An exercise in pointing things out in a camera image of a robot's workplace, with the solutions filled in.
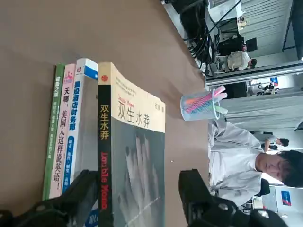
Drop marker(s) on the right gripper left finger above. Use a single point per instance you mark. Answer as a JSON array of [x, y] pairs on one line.
[[59, 212]]

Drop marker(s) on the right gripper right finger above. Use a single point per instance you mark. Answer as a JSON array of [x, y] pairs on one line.
[[213, 212]]

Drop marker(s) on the black and beige paperback book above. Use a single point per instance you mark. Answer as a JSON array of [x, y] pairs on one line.
[[132, 165]]

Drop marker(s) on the pink spine book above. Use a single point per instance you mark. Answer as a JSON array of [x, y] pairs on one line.
[[60, 142]]

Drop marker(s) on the green spine book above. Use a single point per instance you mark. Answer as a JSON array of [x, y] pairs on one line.
[[50, 142]]

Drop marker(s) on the white and blue book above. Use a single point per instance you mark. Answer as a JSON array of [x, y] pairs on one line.
[[82, 132]]

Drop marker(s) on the person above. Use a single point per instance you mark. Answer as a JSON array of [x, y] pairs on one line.
[[237, 60], [281, 142], [232, 151]]

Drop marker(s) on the green highlighter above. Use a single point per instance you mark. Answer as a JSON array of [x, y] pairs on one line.
[[222, 110]]

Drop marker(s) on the translucent pen cup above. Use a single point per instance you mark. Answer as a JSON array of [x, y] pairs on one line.
[[184, 106]]

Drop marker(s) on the orange highlighter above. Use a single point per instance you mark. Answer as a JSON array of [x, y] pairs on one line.
[[194, 102]]

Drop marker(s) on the pink highlighter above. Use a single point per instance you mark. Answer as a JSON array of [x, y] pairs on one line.
[[219, 91]]

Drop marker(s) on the black computer monitor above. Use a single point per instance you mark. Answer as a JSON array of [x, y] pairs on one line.
[[230, 46]]

